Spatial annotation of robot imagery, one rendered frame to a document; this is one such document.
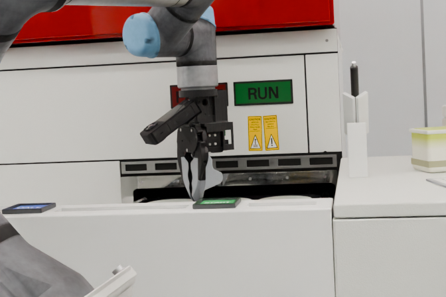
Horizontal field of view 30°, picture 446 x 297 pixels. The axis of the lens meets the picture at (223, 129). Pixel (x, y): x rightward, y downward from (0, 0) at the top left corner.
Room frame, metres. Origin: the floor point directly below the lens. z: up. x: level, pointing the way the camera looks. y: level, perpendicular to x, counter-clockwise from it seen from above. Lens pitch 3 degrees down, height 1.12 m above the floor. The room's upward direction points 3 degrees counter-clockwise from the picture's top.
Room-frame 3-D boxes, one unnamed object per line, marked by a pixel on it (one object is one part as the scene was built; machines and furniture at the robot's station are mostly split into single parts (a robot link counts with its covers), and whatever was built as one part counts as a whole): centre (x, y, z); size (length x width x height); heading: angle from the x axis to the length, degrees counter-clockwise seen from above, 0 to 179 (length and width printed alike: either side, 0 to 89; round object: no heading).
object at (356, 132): (1.31, -0.21, 1.03); 0.06 x 0.04 x 0.13; 171
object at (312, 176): (1.67, 0.00, 0.89); 0.44 x 0.02 x 0.10; 81
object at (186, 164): (1.55, 0.05, 0.95); 0.06 x 0.03 x 0.09; 122
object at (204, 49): (1.53, 0.04, 1.21); 0.09 x 0.08 x 0.11; 140
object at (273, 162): (1.67, 0.00, 0.96); 0.44 x 0.01 x 0.02; 81
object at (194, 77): (1.54, 0.04, 1.13); 0.08 x 0.08 x 0.05
